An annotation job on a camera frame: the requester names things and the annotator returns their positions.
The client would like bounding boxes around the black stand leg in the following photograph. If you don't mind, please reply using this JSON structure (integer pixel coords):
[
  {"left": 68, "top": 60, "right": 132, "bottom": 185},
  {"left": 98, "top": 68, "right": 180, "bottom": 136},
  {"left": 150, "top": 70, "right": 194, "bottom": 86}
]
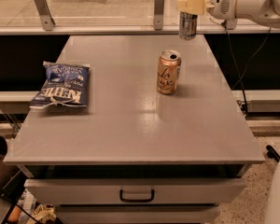
[{"left": 266, "top": 145, "right": 280, "bottom": 161}]

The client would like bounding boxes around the silver redbull can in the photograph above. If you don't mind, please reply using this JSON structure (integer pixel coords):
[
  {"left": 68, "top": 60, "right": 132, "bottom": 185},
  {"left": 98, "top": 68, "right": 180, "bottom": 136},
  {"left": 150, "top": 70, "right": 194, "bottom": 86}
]
[{"left": 179, "top": 12, "right": 198, "bottom": 40}]

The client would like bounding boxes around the gold lacroix can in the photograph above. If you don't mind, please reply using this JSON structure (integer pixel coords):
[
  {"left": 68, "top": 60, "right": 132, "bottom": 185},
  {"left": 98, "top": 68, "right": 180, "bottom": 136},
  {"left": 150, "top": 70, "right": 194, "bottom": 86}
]
[{"left": 157, "top": 49, "right": 181, "bottom": 94}]

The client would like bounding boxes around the left metal railing bracket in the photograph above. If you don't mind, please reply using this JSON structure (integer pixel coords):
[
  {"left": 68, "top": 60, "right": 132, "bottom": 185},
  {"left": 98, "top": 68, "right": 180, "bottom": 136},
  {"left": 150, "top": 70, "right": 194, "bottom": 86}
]
[{"left": 34, "top": 0, "right": 55, "bottom": 31}]

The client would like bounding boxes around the snack bag on floor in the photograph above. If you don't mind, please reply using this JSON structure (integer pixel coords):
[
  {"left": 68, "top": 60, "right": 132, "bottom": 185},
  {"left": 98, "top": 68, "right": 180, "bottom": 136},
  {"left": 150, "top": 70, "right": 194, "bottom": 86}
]
[{"left": 26, "top": 204, "right": 57, "bottom": 224}]

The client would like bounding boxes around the middle metal railing bracket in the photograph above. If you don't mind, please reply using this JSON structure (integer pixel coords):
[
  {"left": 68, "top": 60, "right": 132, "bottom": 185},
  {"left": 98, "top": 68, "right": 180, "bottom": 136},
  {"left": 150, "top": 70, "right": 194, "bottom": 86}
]
[{"left": 153, "top": 0, "right": 165, "bottom": 30}]

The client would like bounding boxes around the right metal railing bracket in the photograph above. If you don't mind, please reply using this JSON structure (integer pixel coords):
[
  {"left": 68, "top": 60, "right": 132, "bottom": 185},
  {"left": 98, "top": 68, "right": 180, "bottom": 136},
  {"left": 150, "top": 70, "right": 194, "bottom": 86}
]
[{"left": 223, "top": 19, "right": 238, "bottom": 30}]

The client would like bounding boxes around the metal railing bracket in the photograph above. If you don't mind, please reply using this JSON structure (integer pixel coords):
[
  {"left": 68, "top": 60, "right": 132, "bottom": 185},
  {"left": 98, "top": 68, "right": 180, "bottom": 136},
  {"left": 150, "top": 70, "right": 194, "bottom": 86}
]
[
  {"left": 34, "top": 0, "right": 55, "bottom": 31},
  {"left": 153, "top": 0, "right": 165, "bottom": 30},
  {"left": 223, "top": 19, "right": 238, "bottom": 30}
]

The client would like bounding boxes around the grey cabinet drawer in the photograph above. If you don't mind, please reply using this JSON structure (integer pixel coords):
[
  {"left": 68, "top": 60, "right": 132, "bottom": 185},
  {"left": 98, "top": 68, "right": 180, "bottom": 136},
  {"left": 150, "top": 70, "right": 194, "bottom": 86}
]
[{"left": 25, "top": 178, "right": 245, "bottom": 205}]

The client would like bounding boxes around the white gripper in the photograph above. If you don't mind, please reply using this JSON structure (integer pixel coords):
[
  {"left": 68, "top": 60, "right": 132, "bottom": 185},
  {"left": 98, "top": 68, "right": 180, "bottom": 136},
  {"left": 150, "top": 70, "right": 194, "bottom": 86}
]
[{"left": 176, "top": 0, "right": 237, "bottom": 20}]

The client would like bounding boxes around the lower grey drawer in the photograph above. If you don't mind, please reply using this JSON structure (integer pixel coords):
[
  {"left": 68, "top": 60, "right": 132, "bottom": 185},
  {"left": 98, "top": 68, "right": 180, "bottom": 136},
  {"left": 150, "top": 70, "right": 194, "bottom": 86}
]
[{"left": 56, "top": 205, "right": 220, "bottom": 224}]

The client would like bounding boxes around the blue kettle chip bag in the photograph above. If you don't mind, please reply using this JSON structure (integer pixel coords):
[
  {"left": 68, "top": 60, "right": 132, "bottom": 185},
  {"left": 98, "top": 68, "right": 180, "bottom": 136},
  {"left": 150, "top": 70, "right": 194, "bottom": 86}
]
[{"left": 30, "top": 62, "right": 91, "bottom": 109}]

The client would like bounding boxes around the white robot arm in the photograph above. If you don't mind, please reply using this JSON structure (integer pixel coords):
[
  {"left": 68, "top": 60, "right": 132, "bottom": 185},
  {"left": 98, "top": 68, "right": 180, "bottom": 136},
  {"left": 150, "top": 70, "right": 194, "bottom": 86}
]
[{"left": 176, "top": 0, "right": 280, "bottom": 29}]

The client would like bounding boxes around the black cable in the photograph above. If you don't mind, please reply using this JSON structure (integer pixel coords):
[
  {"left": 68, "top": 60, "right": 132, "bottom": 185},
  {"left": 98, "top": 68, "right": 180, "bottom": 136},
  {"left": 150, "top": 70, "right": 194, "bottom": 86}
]
[{"left": 208, "top": 16, "right": 273, "bottom": 110}]

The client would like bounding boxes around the black drawer handle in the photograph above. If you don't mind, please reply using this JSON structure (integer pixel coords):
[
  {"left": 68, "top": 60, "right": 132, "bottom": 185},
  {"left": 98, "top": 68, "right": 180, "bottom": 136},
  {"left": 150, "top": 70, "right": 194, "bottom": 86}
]
[{"left": 119, "top": 189, "right": 155, "bottom": 203}]

